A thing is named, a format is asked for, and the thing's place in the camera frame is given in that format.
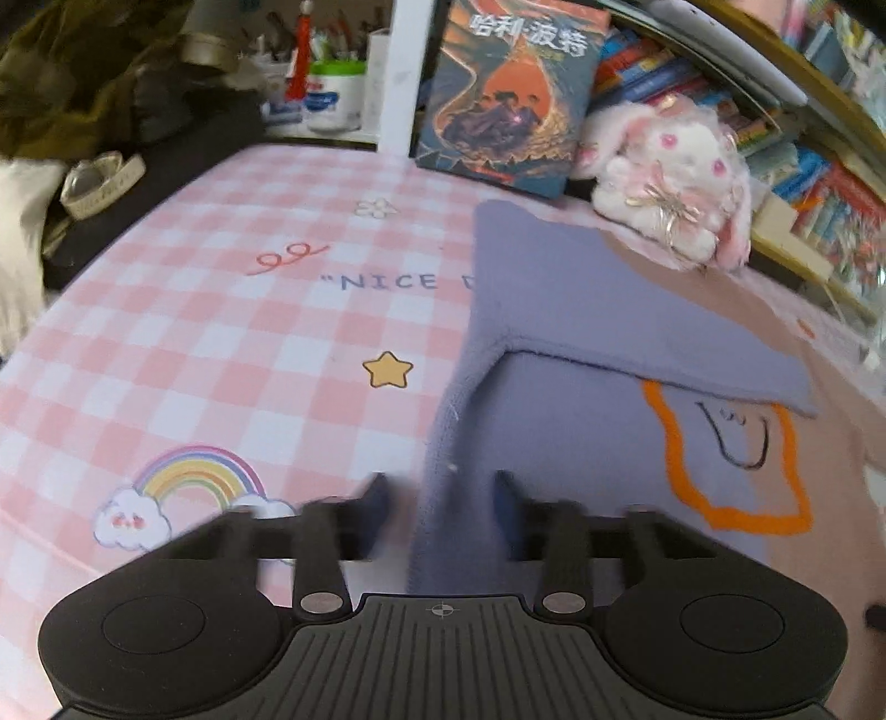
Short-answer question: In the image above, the Harry Potter book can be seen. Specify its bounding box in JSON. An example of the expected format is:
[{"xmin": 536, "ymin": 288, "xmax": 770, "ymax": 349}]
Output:
[{"xmin": 414, "ymin": 2, "xmax": 610, "ymax": 199}]

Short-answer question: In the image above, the row of colourful books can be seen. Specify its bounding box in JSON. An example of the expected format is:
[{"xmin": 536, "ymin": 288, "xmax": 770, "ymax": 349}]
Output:
[{"xmin": 591, "ymin": 28, "xmax": 884, "ymax": 301}]

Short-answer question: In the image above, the white pen cup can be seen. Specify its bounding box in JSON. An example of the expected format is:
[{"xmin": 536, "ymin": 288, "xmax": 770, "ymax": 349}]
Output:
[{"xmin": 303, "ymin": 60, "xmax": 367, "ymax": 133}]

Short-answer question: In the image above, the purple and mauve sweater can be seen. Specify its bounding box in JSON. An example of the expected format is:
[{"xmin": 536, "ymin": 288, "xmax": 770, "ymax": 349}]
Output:
[{"xmin": 407, "ymin": 201, "xmax": 884, "ymax": 718}]

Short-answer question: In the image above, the pink checkered table mat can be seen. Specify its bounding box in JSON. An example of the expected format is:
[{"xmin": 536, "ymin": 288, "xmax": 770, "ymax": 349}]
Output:
[{"xmin": 2, "ymin": 146, "xmax": 884, "ymax": 718}]

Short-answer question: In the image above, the pink white plush bunny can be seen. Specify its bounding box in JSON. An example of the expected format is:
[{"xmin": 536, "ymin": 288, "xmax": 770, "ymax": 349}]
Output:
[{"xmin": 571, "ymin": 93, "xmax": 753, "ymax": 271}]

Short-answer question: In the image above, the cream coat on chair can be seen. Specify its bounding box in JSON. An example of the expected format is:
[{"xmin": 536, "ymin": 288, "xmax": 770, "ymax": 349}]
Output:
[{"xmin": 0, "ymin": 159, "xmax": 66, "ymax": 360}]

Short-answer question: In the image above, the white wooden bookshelf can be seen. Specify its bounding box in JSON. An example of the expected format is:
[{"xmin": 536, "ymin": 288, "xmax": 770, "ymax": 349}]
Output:
[{"xmin": 581, "ymin": 2, "xmax": 884, "ymax": 326}]

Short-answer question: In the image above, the dark brown jacket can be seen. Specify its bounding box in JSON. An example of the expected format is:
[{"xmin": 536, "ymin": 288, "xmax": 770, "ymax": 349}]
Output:
[{"xmin": 0, "ymin": 0, "xmax": 272, "ymax": 165}]

